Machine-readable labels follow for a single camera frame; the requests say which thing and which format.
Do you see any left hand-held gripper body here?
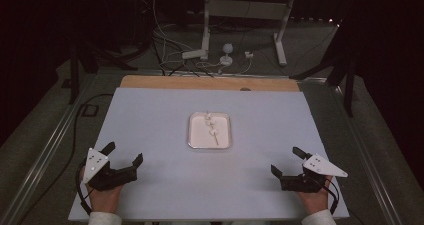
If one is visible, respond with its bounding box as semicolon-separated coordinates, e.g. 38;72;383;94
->
82;147;139;192

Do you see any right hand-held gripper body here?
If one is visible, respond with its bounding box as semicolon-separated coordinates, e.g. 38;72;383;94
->
280;153;349;194

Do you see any white square tray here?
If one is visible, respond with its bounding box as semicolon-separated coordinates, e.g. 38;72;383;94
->
187;111;232;150

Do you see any wooden skewer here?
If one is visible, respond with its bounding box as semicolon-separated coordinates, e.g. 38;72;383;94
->
205;112;220;146

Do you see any person's left hand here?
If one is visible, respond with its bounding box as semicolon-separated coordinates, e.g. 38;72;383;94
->
79;166;124;215

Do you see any person's right hand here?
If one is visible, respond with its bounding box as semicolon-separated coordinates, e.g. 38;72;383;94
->
297;175;334;216

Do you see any black floor plate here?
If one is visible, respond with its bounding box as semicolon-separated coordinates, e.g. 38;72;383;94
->
80;103;100;118

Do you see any black tripod stand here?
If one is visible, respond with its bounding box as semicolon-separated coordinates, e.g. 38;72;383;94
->
68;34;139;105
289;21;357;118

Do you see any white power strip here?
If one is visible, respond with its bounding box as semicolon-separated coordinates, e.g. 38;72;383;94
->
181;49;208;60

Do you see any small round white device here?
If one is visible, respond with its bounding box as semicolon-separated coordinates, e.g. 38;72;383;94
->
219;43;234;67

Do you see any white metal stand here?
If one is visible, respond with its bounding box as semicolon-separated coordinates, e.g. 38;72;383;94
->
200;0;298;67

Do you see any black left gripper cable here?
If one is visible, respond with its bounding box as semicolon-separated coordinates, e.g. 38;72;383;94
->
75;161;93;216

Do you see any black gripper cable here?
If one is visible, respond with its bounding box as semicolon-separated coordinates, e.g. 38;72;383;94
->
328;180;340;216
75;161;93;216

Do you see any long black floor cable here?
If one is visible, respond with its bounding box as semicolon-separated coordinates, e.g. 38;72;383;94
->
16;93;115;225

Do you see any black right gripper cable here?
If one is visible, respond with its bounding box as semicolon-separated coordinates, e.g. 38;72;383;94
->
328;180;340;216

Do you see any metal floor rail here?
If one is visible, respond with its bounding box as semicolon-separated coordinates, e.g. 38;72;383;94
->
328;81;406;225
0;72;98;225

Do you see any white cable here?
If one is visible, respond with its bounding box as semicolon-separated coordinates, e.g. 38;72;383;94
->
144;0;201;69
195;56;253;75

